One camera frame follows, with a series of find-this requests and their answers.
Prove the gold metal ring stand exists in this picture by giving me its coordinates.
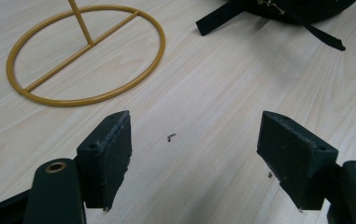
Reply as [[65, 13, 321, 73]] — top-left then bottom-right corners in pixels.
[[6, 0, 166, 108]]

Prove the black bag with straps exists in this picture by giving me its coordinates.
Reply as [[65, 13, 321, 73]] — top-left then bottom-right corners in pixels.
[[195, 0, 356, 52]]

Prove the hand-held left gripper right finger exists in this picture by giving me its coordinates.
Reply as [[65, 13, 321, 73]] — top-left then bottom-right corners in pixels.
[[256, 110, 339, 211]]

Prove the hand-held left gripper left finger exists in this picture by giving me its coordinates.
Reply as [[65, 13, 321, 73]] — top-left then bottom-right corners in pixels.
[[74, 109, 133, 213]]

